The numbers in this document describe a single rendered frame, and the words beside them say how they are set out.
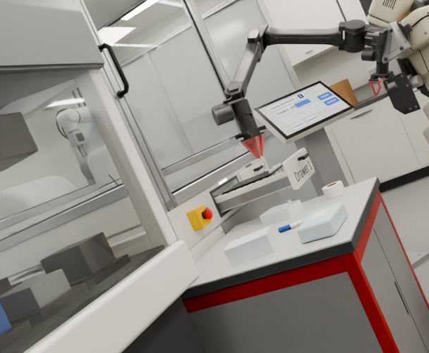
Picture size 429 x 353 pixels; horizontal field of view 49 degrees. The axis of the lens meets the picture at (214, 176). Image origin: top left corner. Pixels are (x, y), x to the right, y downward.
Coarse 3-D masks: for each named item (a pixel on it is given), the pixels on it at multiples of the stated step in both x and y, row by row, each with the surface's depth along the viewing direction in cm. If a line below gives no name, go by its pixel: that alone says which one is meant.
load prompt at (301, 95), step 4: (300, 92) 286; (304, 92) 286; (292, 96) 284; (296, 96) 284; (300, 96) 284; (304, 96) 284; (284, 100) 281; (288, 100) 281; (292, 100) 281; (296, 100) 281; (276, 104) 278; (280, 104) 279; (284, 104) 279; (288, 104) 279; (268, 108) 276; (272, 108) 276; (276, 108) 276; (280, 108) 276
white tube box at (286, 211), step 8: (296, 200) 160; (272, 208) 167; (280, 208) 160; (288, 208) 154; (296, 208) 157; (264, 216) 160; (272, 216) 158; (280, 216) 156; (288, 216) 154; (264, 224) 162
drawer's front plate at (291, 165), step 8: (304, 152) 191; (288, 160) 171; (296, 160) 178; (304, 160) 187; (288, 168) 168; (296, 168) 175; (312, 168) 192; (288, 176) 169; (304, 176) 180; (296, 184) 169
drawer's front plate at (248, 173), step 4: (256, 164) 228; (260, 164) 233; (248, 168) 219; (252, 168) 223; (240, 172) 214; (244, 172) 213; (248, 172) 217; (252, 172) 221; (256, 172) 224; (260, 172) 229; (240, 176) 211; (244, 176) 212; (248, 176) 215
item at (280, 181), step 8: (272, 176) 174; (280, 176) 172; (248, 184) 205; (256, 184) 177; (264, 184) 176; (272, 184) 174; (280, 184) 173; (288, 184) 171; (232, 192) 182; (240, 192) 180; (248, 192) 179; (256, 192) 177; (264, 192) 176; (272, 192) 175; (216, 200) 186; (224, 200) 184; (232, 200) 182; (240, 200) 181; (248, 200) 180; (224, 208) 185; (232, 208) 183
